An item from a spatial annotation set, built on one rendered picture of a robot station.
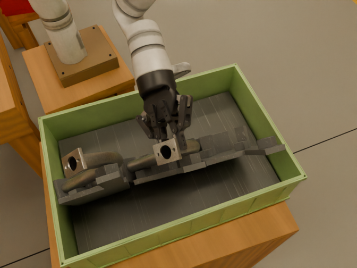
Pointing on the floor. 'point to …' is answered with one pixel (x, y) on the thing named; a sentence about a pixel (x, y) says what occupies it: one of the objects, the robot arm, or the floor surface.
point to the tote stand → (206, 240)
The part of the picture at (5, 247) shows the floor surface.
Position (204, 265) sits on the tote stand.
